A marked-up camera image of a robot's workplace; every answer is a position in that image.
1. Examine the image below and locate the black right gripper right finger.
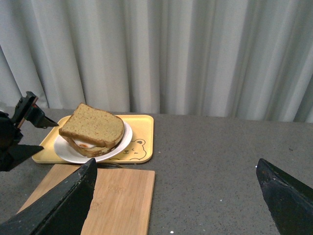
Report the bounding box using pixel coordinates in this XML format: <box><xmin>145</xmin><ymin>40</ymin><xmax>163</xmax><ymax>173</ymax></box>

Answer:
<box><xmin>256</xmin><ymin>158</ymin><xmax>313</xmax><ymax>235</ymax></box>

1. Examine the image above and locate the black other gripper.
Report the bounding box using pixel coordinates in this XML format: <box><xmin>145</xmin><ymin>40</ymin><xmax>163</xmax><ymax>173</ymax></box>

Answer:
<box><xmin>0</xmin><ymin>92</ymin><xmax>59</xmax><ymax>171</ymax></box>

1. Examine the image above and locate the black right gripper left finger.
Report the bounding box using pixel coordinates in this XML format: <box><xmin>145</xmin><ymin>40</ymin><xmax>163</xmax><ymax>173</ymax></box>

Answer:
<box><xmin>0</xmin><ymin>159</ymin><xmax>97</xmax><ymax>235</ymax></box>

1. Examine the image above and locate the white plate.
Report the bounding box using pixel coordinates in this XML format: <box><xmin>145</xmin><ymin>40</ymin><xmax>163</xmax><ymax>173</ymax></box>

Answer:
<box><xmin>54</xmin><ymin>121</ymin><xmax>133</xmax><ymax>164</ymax></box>

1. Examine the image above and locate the bread slice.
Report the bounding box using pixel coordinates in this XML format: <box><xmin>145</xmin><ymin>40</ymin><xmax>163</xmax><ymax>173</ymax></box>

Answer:
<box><xmin>63</xmin><ymin>137</ymin><xmax>121</xmax><ymax>158</ymax></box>
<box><xmin>59</xmin><ymin>103</ymin><xmax>124</xmax><ymax>148</ymax></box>

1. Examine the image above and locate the fried egg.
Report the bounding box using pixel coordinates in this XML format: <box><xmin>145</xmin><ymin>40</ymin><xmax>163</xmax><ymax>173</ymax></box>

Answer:
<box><xmin>73</xmin><ymin>139</ymin><xmax>96</xmax><ymax>149</ymax></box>

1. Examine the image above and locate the wooden cutting board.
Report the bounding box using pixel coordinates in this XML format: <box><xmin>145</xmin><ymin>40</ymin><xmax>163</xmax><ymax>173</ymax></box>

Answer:
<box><xmin>19</xmin><ymin>164</ymin><xmax>155</xmax><ymax>235</ymax></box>

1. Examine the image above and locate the yellow bear tray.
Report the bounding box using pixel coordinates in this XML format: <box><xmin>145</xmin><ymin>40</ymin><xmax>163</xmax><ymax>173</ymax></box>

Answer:
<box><xmin>32</xmin><ymin>115</ymin><xmax>154</xmax><ymax>164</ymax></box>

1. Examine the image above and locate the grey curtain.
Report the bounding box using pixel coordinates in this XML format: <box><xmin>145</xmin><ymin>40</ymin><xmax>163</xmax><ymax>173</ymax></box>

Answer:
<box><xmin>0</xmin><ymin>0</ymin><xmax>313</xmax><ymax>122</ymax></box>

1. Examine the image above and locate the cutting board cord loop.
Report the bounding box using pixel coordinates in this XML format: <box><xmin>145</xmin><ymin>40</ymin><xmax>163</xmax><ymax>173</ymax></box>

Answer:
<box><xmin>97</xmin><ymin>163</ymin><xmax>124</xmax><ymax>170</ymax></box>

